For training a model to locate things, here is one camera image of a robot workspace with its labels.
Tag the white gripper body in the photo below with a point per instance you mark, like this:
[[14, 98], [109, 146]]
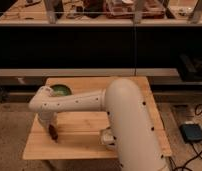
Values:
[[48, 120]]

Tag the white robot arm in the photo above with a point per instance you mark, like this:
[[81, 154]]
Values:
[[133, 132]]

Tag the green ceramic bowl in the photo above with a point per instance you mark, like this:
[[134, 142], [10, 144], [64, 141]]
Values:
[[61, 90]]

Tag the wooden table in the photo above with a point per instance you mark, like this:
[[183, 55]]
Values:
[[79, 132]]

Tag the long workbench shelf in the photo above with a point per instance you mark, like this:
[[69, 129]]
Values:
[[101, 13]]

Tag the black foot pedal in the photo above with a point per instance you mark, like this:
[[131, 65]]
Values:
[[191, 133]]

